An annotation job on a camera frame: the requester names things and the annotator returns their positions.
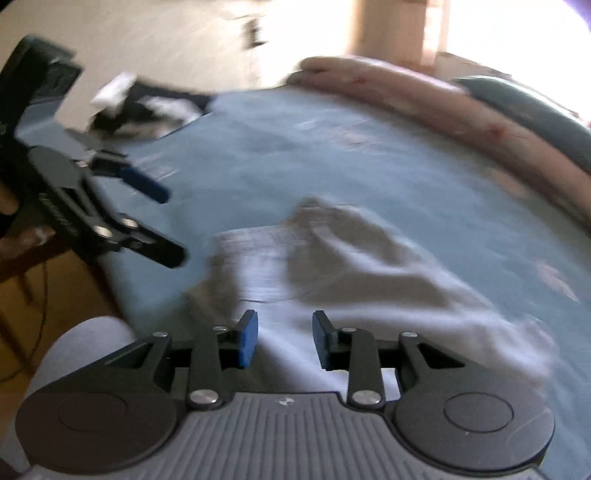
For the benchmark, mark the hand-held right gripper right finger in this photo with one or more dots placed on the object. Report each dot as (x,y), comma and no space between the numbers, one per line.
(323,340)

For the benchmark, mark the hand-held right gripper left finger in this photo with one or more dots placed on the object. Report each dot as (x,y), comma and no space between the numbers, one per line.
(248,340)

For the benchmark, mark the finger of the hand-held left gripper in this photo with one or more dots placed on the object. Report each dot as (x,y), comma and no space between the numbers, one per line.
(143,184)
(161,253)

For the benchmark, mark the grey sweatpants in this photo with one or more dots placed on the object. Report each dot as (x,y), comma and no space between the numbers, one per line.
(369,286)

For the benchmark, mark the black and white clothes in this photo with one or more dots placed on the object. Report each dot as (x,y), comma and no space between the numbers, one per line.
(147,110)

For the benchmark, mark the person's left hand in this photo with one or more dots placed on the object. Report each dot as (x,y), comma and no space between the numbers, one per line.
(30,240)

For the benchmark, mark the person's grey trouser leg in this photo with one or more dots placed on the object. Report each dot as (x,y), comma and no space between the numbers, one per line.
(78,350)

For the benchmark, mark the teal floral bed sheet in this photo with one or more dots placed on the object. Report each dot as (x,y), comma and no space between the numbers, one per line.
(323,157)

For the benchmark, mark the pink floral folded quilt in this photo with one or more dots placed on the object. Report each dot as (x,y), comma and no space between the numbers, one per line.
(438,106)

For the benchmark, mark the pink curtain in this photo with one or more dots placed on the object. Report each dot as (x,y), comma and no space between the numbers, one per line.
(397,27)

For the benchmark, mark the teal pillow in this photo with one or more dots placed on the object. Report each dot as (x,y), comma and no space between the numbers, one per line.
(521,115)

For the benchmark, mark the window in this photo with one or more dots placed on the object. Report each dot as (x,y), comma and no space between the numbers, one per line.
(517,41)

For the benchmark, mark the brown wooden frame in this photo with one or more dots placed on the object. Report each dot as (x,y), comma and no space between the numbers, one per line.
(27,295)

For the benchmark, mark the wall power strip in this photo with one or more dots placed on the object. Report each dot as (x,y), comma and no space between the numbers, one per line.
(254,33)

